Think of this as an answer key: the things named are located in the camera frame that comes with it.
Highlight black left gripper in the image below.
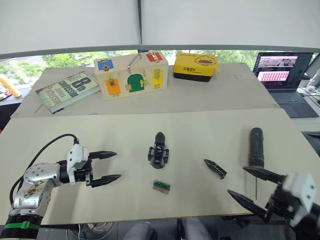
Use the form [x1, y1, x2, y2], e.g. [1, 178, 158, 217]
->
[73, 150, 123, 189]

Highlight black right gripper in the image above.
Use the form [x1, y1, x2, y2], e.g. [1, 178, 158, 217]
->
[227, 166, 305, 222]

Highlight black electric screwdriver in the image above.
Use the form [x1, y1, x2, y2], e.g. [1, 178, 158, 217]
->
[248, 127, 266, 201]

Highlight black loose finger piece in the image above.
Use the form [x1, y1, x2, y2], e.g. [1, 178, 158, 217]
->
[203, 158, 228, 181]

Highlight black loose gripper body part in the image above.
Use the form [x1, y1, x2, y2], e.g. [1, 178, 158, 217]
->
[147, 131, 171, 171]

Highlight grey rounded shape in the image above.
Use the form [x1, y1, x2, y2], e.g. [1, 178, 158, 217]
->
[122, 221, 159, 240]

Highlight wooden lock box coloured doors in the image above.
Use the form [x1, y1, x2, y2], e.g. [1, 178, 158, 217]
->
[93, 50, 169, 102]

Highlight open dark laptop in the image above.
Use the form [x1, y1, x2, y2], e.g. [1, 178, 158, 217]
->
[252, 51, 320, 119]

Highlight clear plastic bottle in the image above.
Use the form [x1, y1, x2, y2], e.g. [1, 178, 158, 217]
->
[305, 69, 320, 94]

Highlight orange yellow cylinder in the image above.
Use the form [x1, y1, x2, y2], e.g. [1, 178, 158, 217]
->
[0, 74, 22, 98]

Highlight yellow black duck box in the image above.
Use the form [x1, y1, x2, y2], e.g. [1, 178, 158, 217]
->
[172, 50, 221, 84]

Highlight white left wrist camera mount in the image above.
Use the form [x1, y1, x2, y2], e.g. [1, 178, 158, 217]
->
[66, 144, 91, 185]

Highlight coiled white cable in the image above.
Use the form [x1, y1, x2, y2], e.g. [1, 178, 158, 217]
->
[86, 221, 116, 236]

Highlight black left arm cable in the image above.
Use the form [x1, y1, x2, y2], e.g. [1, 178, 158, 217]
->
[9, 133, 80, 209]

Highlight green cable tie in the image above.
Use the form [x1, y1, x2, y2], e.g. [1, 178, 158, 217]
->
[3, 220, 41, 231]

